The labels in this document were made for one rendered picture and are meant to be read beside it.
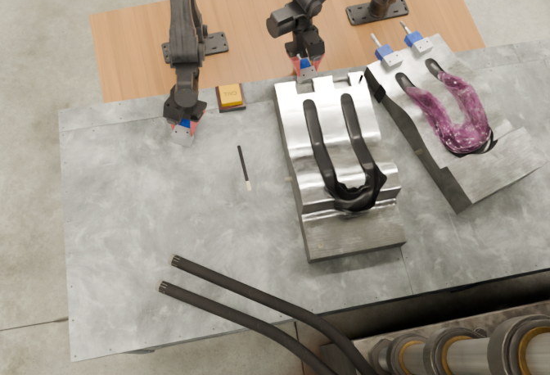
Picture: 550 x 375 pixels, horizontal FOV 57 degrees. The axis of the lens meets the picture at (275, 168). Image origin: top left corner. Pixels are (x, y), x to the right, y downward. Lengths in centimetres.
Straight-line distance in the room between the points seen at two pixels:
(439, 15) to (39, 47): 186
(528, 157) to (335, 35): 67
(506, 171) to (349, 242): 46
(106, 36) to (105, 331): 88
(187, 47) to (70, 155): 49
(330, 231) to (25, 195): 151
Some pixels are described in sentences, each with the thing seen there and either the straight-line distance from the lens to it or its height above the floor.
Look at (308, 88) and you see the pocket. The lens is 149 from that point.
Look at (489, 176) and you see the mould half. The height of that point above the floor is 91.
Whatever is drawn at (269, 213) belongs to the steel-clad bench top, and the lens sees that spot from 140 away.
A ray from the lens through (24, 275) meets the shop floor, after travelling 237.
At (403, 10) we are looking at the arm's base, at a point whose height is 81.
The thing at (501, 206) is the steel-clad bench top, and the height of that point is 80.
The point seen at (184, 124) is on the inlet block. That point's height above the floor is 84.
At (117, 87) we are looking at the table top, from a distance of 160.
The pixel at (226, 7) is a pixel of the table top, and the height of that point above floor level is 80.
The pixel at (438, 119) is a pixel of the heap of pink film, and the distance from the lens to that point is 147.
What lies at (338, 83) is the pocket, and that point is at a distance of 151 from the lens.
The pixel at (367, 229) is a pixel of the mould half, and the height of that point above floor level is 86.
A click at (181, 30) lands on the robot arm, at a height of 112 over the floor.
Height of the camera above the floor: 215
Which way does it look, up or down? 69 degrees down
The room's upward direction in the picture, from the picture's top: 7 degrees clockwise
